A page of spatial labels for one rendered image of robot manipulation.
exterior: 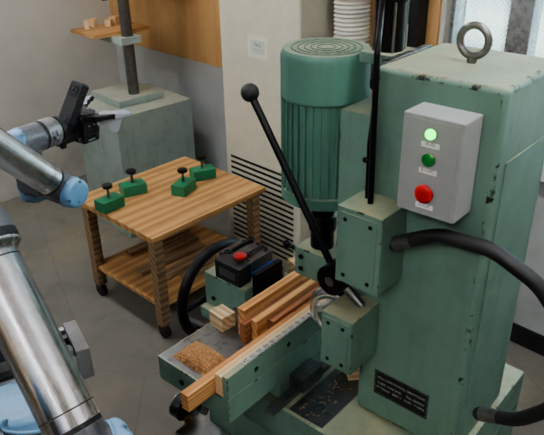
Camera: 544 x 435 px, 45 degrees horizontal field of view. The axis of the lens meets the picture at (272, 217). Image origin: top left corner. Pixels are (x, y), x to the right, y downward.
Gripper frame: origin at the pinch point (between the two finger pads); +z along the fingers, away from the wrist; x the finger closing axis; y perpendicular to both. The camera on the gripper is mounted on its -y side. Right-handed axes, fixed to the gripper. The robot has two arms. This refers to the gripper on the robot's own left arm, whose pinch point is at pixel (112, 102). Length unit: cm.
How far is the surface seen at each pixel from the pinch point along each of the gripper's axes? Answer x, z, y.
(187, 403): 75, -54, 21
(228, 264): 59, -22, 15
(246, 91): 64, -27, -30
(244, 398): 81, -43, 25
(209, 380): 76, -48, 20
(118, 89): -130, 125, 67
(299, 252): 73, -15, 8
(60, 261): -107, 58, 139
